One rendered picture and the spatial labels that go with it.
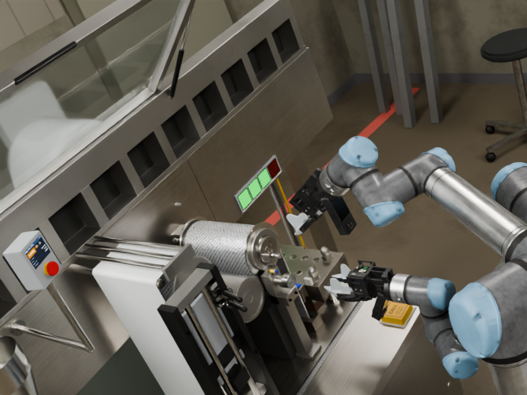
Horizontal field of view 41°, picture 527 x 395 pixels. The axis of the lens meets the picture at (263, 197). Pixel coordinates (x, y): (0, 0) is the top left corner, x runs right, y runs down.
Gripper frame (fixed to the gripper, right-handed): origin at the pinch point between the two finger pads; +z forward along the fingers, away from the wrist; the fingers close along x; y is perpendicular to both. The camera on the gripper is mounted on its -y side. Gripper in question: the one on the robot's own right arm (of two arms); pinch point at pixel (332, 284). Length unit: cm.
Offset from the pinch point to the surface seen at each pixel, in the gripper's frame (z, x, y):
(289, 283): 4.7, 10.4, 8.8
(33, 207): 46, 41, 54
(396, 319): -11.8, -6.4, -16.8
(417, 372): -13.2, -5.6, -37.3
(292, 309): 8.8, 9.7, -2.0
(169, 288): 15.3, 37.3, 29.0
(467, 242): 43, -149, -109
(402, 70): 126, -273, -69
